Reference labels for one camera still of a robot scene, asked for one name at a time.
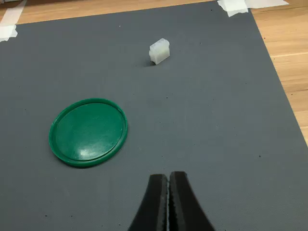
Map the white tape strip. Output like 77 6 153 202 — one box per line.
0 24 18 43
216 0 289 8
225 0 250 18
0 0 27 26

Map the dark grey mat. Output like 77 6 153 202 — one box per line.
0 0 308 231

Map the round green lid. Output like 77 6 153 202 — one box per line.
49 98 128 168

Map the small white plastic terminal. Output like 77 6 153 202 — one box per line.
148 38 171 65

